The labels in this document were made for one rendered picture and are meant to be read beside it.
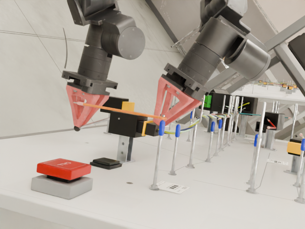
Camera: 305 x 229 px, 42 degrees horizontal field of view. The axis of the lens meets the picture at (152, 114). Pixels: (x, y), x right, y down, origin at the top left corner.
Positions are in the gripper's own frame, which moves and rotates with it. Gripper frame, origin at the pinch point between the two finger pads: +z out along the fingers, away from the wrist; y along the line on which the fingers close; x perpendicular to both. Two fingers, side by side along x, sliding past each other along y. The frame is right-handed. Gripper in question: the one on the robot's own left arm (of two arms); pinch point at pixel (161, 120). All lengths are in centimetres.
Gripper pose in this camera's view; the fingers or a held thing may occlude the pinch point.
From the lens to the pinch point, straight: 70.2
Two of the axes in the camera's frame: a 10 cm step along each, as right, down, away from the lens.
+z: -5.5, 8.2, 1.5
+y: 3.6, 0.6, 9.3
